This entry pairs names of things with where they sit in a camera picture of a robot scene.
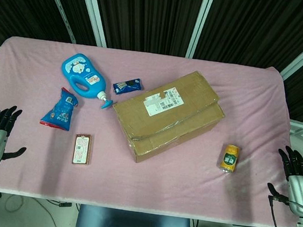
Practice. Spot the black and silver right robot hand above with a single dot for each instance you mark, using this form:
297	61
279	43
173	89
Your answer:
301	191

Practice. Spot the brown cardboard box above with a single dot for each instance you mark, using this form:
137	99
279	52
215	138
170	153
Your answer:
166	126

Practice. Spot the blue snack bag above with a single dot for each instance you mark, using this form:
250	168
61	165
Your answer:
59	112

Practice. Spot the yellow drink can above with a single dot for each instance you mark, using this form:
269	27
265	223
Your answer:
229	159

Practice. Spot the brown flat medicine box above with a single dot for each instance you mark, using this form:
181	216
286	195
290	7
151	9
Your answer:
82	149

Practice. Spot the black power adapter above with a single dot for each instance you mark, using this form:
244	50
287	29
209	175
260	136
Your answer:
65	205

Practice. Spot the blue detergent pump bottle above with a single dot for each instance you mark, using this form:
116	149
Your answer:
77	67

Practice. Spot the pink table cloth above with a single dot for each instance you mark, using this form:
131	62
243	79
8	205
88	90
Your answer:
160	187

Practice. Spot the dark blue cookie packet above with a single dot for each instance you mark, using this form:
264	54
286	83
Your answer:
128	86

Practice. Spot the grey-blue robot torso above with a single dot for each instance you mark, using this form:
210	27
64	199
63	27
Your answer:
129	225

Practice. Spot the black pleated curtain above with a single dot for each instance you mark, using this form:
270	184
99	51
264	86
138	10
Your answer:
151	16

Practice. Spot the thin white frame post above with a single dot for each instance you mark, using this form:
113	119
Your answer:
59	9

